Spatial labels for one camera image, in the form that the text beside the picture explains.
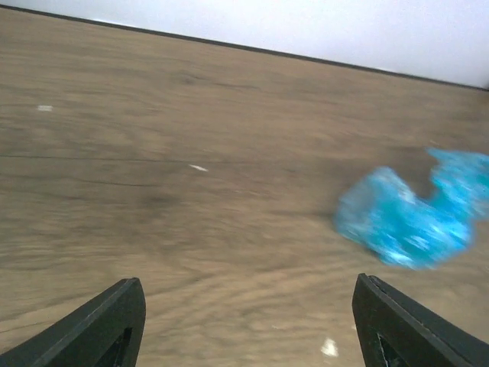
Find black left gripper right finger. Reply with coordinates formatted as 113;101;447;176
351;274;488;367

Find blue plastic trash bag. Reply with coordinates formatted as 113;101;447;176
335;148;488;269

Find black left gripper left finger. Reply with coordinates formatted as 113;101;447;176
1;278;146;367

